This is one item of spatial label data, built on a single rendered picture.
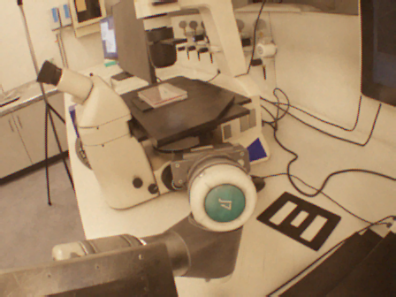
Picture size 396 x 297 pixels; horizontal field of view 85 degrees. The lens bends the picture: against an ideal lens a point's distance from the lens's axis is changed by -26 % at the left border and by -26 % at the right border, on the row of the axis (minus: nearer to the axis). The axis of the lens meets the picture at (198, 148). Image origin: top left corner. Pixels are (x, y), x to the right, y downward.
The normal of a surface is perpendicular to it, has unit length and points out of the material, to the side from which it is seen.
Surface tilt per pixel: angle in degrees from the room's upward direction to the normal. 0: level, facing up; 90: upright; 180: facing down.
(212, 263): 81
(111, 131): 90
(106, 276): 61
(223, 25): 90
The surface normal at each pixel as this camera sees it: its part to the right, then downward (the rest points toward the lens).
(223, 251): 0.57, 0.18
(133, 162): 0.47, 0.38
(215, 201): -0.04, 0.14
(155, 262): 0.62, -0.25
